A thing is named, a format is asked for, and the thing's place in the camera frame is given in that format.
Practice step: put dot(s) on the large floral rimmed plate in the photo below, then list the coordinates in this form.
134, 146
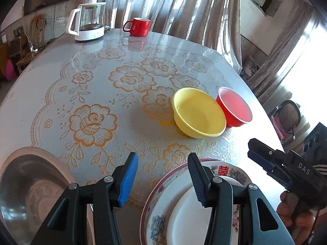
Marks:
154, 219

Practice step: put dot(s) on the beige window curtain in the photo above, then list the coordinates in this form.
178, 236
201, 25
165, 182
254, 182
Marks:
212, 23

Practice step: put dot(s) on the red mug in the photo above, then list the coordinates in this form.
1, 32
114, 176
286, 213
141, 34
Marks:
138, 27

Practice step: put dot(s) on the side curtain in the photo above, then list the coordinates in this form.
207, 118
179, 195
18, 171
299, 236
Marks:
265, 81

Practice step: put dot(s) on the wooden chair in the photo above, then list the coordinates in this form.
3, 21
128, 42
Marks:
35, 41

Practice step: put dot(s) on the dark round-back chair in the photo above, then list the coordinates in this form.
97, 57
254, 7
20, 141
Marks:
288, 121

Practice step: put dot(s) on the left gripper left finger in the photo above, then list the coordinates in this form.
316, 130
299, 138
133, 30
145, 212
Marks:
127, 178

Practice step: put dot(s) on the floral lace tablecloth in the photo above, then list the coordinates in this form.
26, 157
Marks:
91, 104

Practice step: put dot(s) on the red plastic bowl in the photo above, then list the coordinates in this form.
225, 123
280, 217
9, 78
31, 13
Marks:
236, 110

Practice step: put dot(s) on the small white floral plate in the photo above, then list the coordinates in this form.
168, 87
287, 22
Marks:
188, 220

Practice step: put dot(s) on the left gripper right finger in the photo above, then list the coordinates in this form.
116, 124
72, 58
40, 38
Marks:
259, 223

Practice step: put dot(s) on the black camera box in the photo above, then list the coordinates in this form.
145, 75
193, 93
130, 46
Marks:
314, 147

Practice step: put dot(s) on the pink bag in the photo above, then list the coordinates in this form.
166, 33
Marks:
10, 71

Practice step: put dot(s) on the stainless steel basin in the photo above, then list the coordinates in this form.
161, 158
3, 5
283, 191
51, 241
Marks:
39, 203

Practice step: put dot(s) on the yellow bowl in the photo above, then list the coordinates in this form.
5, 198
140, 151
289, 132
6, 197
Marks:
197, 114

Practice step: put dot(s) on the white glass electric kettle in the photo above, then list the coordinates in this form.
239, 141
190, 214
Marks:
86, 22

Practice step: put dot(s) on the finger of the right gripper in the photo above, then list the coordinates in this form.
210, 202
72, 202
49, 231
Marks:
269, 159

